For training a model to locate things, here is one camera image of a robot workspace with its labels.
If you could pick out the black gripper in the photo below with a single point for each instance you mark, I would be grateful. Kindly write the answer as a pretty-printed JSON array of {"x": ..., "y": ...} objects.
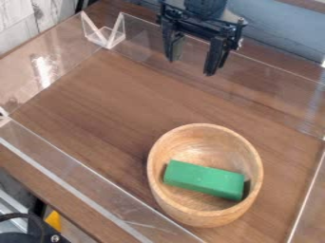
[{"x": 204, "y": 18}]

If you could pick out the green rectangular block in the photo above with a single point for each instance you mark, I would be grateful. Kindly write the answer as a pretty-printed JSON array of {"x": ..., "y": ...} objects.
[{"x": 204, "y": 179}]

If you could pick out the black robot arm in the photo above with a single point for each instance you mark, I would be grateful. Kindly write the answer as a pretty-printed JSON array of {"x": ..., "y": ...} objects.
[{"x": 208, "y": 20}]

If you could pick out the yellow object under table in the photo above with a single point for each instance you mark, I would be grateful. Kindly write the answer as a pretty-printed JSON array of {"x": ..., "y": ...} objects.
[{"x": 54, "y": 220}]

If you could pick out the clear acrylic corner bracket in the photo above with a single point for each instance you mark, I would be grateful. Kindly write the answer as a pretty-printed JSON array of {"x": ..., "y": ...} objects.
[{"x": 105, "y": 37}]

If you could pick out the clear acrylic front wall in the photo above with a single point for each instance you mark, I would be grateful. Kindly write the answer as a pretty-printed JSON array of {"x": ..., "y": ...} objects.
[{"x": 98, "y": 206}]

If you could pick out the black metal mount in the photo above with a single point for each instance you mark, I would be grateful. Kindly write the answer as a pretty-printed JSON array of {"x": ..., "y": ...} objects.
[{"x": 35, "y": 235}]

